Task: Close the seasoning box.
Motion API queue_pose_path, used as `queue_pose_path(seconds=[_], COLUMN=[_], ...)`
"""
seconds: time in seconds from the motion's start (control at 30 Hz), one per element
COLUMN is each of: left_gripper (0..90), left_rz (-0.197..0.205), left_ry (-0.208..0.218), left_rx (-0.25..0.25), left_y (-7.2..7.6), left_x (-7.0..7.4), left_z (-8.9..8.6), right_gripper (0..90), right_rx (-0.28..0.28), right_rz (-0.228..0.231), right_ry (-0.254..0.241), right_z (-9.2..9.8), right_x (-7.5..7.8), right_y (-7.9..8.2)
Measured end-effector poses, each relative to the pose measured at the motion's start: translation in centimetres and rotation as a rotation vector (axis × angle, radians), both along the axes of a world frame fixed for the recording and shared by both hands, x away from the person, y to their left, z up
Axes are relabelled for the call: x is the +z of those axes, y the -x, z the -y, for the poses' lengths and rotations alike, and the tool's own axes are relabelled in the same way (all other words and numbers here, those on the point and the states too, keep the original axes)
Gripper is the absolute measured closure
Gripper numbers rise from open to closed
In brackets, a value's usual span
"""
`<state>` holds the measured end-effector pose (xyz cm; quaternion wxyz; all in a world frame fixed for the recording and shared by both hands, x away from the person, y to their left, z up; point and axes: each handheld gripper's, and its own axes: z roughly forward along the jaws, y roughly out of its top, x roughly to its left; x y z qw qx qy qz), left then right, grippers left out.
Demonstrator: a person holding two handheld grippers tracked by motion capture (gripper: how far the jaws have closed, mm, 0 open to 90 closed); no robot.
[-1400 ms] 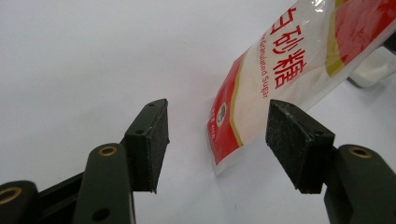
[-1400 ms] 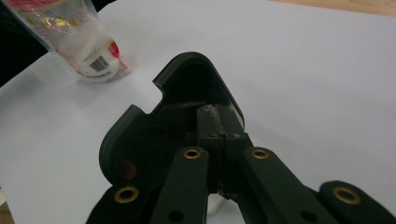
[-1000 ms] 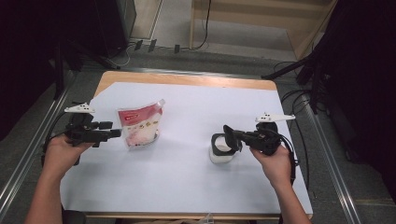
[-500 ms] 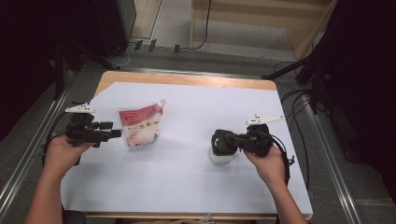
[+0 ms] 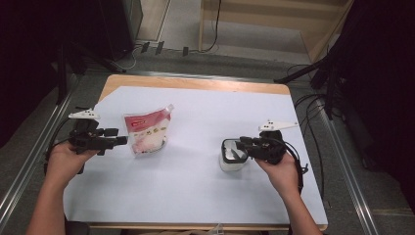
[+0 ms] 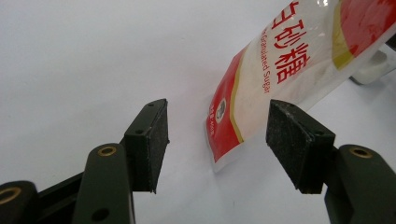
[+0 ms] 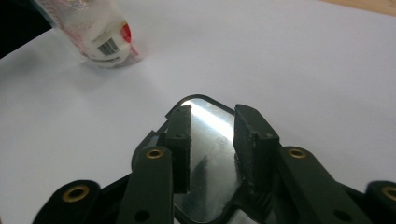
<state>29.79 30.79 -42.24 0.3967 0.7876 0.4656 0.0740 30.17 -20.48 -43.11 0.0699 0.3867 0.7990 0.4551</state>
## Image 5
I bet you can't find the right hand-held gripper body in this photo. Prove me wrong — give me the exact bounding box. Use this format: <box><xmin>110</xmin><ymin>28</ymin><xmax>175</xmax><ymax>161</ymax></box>
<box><xmin>247</xmin><ymin>119</ymin><xmax>300</xmax><ymax>165</ymax></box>

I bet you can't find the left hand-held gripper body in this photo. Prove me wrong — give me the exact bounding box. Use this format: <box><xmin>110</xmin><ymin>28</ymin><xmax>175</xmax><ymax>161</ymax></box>
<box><xmin>68</xmin><ymin>109</ymin><xmax>115</xmax><ymax>156</ymax></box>

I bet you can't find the red and white pouch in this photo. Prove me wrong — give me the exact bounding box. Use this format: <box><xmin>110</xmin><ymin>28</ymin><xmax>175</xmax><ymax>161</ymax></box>
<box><xmin>122</xmin><ymin>103</ymin><xmax>175</xmax><ymax>159</ymax></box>

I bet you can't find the person's right hand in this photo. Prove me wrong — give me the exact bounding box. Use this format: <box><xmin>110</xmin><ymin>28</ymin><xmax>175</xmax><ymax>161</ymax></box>
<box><xmin>254</xmin><ymin>152</ymin><xmax>302</xmax><ymax>199</ymax></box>

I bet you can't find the person's left hand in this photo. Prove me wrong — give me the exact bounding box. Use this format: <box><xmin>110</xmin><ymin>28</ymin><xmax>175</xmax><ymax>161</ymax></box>
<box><xmin>43</xmin><ymin>140</ymin><xmax>101</xmax><ymax>189</ymax></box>

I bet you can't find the black stand with legs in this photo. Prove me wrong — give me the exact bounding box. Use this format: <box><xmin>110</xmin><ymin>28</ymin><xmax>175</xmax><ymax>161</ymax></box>
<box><xmin>56</xmin><ymin>41</ymin><xmax>127</xmax><ymax>106</ymax></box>

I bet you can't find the wooden table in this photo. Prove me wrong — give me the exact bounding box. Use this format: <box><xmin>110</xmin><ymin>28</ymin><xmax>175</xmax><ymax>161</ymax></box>
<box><xmin>87</xmin><ymin>73</ymin><xmax>329</xmax><ymax>232</ymax></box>

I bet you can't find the black tripod stand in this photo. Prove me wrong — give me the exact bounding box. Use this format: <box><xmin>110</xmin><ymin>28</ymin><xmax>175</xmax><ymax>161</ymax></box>
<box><xmin>273</xmin><ymin>48</ymin><xmax>345</xmax><ymax>120</ymax></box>

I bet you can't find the black cabinet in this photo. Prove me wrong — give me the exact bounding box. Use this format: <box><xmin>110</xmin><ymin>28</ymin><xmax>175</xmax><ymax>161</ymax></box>
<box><xmin>97</xmin><ymin>0</ymin><xmax>144</xmax><ymax>62</ymax></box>

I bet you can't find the right hand-held gripper cable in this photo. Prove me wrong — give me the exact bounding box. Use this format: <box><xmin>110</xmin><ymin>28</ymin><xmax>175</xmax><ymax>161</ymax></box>
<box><xmin>277</xmin><ymin>136</ymin><xmax>309</xmax><ymax>194</ymax></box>

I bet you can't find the bundle of black floor cables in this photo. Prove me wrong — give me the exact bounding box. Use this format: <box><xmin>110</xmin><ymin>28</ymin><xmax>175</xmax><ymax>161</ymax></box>
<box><xmin>286</xmin><ymin>63</ymin><xmax>328</xmax><ymax>201</ymax></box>

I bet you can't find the metal floor rail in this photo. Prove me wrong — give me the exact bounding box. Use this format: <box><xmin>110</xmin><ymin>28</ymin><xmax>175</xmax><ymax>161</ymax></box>
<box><xmin>0</xmin><ymin>73</ymin><xmax>82</xmax><ymax>227</ymax></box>
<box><xmin>316</xmin><ymin>97</ymin><xmax>380</xmax><ymax>235</ymax></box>
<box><xmin>87</xmin><ymin>70</ymin><xmax>276</xmax><ymax>83</ymax></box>

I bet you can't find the white floor cable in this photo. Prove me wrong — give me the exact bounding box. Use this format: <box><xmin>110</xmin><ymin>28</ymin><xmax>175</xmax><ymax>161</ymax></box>
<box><xmin>120</xmin><ymin>44</ymin><xmax>142</xmax><ymax>71</ymax></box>

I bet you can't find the light wooden frame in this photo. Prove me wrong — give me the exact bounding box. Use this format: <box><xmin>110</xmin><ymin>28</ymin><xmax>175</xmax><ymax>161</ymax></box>
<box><xmin>198</xmin><ymin>0</ymin><xmax>355</xmax><ymax>64</ymax></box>

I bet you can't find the hanging black cable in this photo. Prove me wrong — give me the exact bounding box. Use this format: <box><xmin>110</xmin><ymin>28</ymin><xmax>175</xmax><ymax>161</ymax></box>
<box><xmin>195</xmin><ymin>0</ymin><xmax>223</xmax><ymax>54</ymax></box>

